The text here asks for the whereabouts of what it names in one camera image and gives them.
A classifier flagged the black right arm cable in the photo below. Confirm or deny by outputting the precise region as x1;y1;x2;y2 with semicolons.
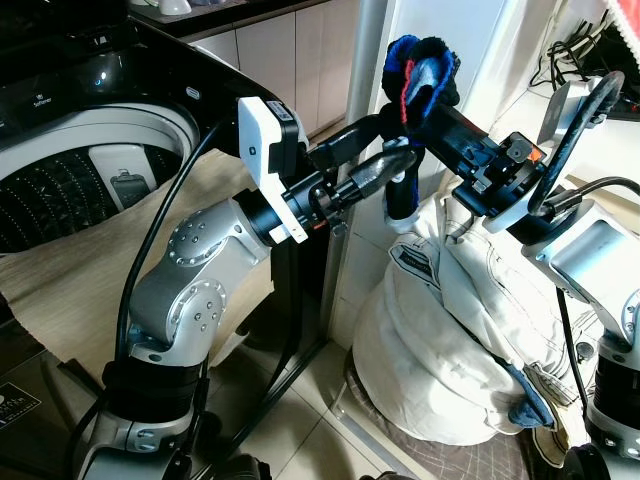
526;70;640;219

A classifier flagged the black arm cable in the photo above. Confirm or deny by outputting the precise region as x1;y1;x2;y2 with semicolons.
526;70;640;219
64;122;233;480

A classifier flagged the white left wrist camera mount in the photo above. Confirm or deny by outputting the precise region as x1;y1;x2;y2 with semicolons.
237;96;312;245

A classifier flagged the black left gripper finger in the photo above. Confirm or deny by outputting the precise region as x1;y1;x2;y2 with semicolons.
344;148;420;207
308;114;392;174

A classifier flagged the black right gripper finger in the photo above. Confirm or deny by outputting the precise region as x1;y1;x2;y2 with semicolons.
414;93;498;168

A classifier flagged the white laundry pile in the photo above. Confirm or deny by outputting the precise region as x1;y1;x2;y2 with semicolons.
350;192;603;447

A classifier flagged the silver metal pole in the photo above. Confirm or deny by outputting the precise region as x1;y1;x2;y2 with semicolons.
343;0;393;136

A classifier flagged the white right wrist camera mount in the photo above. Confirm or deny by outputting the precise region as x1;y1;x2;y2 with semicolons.
480;77;623;237

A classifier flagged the beige kitchen cabinet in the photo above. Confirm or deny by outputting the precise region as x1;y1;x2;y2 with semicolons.
128;0;363;143

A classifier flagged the white cup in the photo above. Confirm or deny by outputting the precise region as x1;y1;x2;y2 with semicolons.
158;0;195;17

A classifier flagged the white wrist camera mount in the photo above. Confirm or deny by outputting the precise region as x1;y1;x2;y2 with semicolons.
480;77;623;237
237;96;312;245

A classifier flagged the black power strip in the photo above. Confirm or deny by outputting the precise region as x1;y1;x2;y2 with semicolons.
590;85;640;123

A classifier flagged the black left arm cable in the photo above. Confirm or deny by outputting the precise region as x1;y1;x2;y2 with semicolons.
64;122;233;480

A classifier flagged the red cloth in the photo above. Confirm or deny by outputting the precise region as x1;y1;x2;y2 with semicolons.
608;0;640;49

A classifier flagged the small blue cloth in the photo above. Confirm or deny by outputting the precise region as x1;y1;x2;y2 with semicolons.
500;362;557;431

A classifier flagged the blue and black sock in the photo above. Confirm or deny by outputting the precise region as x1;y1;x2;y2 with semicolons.
382;34;461;223

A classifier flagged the brown plaid mat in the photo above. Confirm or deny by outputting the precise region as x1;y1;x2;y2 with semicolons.
343;372;566;480

